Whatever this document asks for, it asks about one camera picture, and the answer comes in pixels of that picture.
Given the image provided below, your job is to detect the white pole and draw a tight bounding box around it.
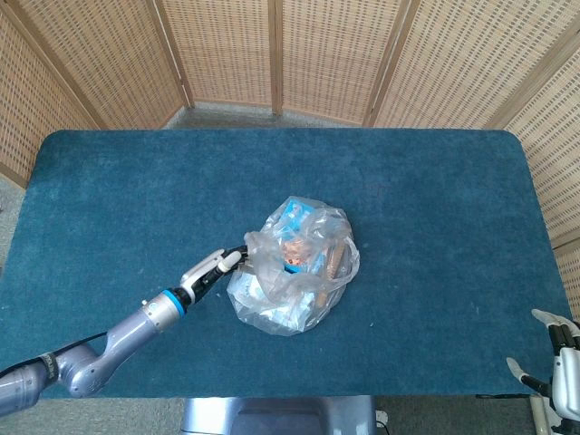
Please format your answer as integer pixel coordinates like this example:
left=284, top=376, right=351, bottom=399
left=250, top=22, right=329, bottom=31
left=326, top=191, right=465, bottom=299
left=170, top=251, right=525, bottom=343
left=529, top=393, right=553, bottom=435

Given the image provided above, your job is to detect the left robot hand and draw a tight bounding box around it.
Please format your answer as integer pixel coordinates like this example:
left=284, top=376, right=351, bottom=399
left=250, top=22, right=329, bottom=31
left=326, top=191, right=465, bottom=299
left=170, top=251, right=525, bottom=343
left=179, top=244, right=251, bottom=305

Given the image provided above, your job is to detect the clear plastic shopping bag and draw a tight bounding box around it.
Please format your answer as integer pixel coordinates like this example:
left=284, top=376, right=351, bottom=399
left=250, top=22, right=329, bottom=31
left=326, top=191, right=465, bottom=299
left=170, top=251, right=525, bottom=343
left=226, top=195, right=362, bottom=337

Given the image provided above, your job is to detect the pale blue smiley-face pack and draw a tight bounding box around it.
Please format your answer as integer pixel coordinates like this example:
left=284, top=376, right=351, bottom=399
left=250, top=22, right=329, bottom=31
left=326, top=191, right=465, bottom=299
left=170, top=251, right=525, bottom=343
left=233, top=275, right=318, bottom=330

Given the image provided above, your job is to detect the brown biscuit packet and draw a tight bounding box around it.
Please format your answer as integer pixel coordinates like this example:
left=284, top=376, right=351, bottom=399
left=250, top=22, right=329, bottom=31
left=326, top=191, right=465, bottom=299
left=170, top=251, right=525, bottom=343
left=316, top=242, right=349, bottom=309

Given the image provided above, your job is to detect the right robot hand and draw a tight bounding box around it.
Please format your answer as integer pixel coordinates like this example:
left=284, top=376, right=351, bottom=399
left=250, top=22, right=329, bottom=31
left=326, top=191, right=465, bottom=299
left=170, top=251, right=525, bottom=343
left=506, top=308, right=580, bottom=422

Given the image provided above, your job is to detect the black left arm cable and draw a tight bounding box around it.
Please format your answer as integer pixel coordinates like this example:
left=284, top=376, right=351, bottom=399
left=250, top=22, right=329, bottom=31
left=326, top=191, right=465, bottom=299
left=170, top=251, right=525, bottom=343
left=0, top=332, right=111, bottom=377

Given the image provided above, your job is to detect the blue carpet table cloth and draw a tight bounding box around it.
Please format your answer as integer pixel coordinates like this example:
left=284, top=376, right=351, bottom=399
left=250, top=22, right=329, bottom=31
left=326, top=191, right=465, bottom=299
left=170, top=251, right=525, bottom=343
left=0, top=130, right=580, bottom=400

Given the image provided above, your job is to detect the rattan folding screen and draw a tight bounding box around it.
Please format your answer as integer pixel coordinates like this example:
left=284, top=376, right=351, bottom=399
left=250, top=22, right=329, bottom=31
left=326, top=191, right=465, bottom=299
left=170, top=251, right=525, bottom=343
left=0, top=0, right=580, bottom=325

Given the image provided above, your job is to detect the grey-blue robot torso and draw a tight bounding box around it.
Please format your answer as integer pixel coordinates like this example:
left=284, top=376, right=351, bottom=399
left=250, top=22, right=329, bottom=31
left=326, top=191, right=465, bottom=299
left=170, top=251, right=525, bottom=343
left=180, top=396, right=378, bottom=435

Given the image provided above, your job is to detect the blue cookie box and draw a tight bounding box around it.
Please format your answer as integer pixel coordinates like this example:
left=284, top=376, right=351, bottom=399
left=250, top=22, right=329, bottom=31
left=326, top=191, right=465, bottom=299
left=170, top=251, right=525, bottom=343
left=274, top=201, right=330, bottom=276

